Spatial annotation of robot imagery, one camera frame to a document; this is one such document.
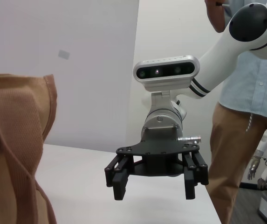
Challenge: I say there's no khaki canvas food bag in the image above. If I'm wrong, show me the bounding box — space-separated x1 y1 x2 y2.
0 71 58 224

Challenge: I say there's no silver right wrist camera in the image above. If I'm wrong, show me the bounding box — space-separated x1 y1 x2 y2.
133 55 200 110

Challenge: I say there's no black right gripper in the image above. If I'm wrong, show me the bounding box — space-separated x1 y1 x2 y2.
104 126 209 201

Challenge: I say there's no person in blue shirt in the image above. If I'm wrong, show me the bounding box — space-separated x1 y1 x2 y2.
205 0 267 224

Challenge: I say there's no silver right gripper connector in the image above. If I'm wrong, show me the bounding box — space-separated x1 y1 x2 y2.
177 135 203 143

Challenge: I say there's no person's bare forearm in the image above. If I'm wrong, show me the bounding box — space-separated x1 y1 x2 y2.
204 0 229 33

